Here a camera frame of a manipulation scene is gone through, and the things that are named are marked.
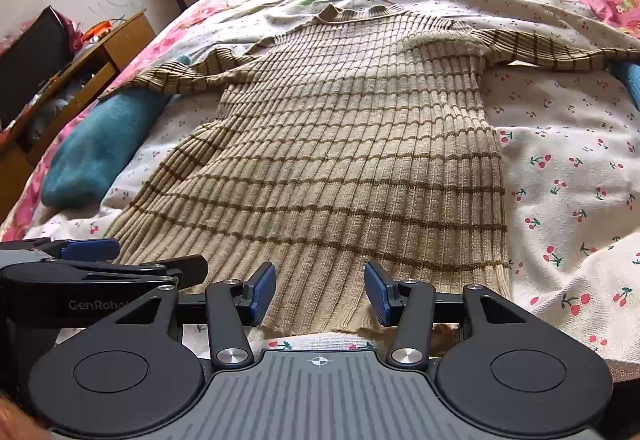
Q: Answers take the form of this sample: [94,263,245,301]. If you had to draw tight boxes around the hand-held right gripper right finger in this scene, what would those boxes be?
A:
[363,261,538,368]

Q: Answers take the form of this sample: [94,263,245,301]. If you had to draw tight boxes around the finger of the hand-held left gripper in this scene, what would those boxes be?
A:
[0,254,209,290]
[0,237,122,264]

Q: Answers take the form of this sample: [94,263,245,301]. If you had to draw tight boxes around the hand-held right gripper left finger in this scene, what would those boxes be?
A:
[102,262,277,369]

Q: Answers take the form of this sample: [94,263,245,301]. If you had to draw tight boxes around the beige striped ribbed sweater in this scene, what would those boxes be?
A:
[99,4,640,339]

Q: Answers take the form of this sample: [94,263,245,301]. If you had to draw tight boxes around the teal knit garment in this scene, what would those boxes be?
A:
[606,60,640,115]
[40,52,195,209]

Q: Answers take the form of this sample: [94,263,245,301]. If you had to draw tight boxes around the black screen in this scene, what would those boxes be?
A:
[0,6,74,124]

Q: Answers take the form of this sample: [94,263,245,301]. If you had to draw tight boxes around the wooden nightstand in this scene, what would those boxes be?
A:
[0,9,157,227]

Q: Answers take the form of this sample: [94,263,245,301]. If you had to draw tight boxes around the orange plastic object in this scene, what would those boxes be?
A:
[80,18,114,44]

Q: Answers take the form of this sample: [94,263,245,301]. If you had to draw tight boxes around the white cherry print sheet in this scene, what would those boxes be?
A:
[0,0,640,371]

